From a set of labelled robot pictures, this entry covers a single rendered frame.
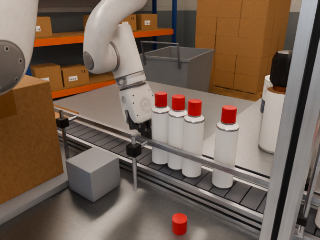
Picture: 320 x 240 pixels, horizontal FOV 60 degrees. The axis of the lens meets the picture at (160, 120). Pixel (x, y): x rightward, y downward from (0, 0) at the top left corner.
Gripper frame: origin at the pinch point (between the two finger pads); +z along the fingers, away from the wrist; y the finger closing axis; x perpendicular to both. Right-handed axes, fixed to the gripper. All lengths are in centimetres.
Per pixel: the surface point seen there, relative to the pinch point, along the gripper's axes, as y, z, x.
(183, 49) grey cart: 257, -34, 147
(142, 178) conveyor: -5.6, 10.4, 1.4
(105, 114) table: 25, -5, 47
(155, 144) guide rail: -4.4, 0.7, -6.5
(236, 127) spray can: -0.1, -0.5, -27.7
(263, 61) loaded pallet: 337, 11, 77
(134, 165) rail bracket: -10.1, 4.3, -2.2
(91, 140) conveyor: -3.0, -1.5, 22.8
